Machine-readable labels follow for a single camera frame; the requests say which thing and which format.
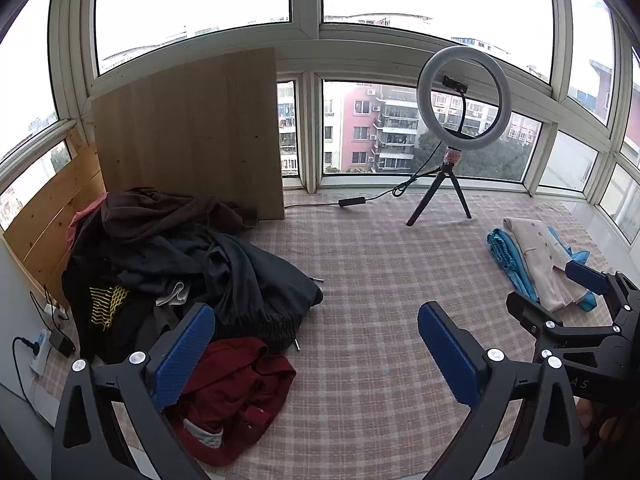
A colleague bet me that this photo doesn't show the pink apartment building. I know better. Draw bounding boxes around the pink apartment building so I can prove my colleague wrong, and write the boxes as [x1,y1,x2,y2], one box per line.
[322,82,421,173]

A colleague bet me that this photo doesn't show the folded blue cloth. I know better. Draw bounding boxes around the folded blue cloth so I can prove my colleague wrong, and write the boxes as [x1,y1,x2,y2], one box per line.
[487,227,598,311]

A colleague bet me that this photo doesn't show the black phone holder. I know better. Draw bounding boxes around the black phone holder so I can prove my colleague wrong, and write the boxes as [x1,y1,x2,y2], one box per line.
[440,76,473,146]

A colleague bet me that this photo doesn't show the black plug cable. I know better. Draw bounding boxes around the black plug cable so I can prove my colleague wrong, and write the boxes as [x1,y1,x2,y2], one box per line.
[12,337,37,406]

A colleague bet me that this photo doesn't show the folded beige garment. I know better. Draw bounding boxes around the folded beige garment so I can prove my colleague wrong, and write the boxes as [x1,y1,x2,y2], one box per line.
[502,217,591,313]

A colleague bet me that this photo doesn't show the white ring light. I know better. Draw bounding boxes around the white ring light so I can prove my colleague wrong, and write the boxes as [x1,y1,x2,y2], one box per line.
[417,45,512,152]

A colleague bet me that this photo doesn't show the white power strip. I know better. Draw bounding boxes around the white power strip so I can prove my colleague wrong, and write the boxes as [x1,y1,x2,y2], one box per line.
[29,327,53,376]

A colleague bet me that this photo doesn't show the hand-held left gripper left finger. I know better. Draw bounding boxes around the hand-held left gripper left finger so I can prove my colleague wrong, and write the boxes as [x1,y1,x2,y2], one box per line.
[51,303,216,480]

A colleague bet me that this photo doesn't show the black garment with yellow print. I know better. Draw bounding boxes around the black garment with yellow print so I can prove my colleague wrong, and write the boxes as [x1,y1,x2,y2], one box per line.
[62,255,166,363]

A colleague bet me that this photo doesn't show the person's right hand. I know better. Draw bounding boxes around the person's right hand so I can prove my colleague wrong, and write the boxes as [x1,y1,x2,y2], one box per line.
[575,397,626,443]

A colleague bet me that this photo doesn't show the white window frame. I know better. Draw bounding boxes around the white window frame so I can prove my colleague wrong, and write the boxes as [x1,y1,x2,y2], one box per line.
[0,0,640,261]

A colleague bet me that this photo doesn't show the red garment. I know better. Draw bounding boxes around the red garment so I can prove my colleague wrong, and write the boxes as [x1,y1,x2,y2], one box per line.
[165,336,297,468]

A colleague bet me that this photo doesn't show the light wooden board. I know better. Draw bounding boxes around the light wooden board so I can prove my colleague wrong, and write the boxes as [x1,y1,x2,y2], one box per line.
[91,47,286,222]

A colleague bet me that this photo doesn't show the pine wood panel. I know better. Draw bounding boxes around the pine wood panel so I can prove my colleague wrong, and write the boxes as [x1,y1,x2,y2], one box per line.
[2,127,107,311]

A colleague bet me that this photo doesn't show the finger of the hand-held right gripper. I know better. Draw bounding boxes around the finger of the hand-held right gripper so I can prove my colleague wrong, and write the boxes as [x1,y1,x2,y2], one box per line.
[506,291,607,361]
[565,260,640,318]

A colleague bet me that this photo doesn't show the light grey garment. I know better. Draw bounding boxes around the light grey garment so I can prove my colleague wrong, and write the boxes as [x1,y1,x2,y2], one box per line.
[156,282,191,307]

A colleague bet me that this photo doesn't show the pink garment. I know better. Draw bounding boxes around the pink garment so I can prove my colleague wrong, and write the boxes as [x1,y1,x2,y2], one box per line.
[66,197,107,251]

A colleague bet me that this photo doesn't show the black power adapter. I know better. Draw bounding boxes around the black power adapter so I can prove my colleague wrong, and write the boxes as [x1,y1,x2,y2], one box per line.
[47,330,76,358]

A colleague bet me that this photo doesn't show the dark grey pants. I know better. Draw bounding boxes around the dark grey pants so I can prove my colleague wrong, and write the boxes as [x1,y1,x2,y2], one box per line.
[117,225,325,356]

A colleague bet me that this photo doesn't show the dark brown garment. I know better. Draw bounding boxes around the dark brown garment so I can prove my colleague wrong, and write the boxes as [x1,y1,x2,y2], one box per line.
[100,187,258,256]

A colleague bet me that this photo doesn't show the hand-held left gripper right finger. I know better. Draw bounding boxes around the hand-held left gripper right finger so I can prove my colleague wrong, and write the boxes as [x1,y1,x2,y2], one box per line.
[418,302,588,480]

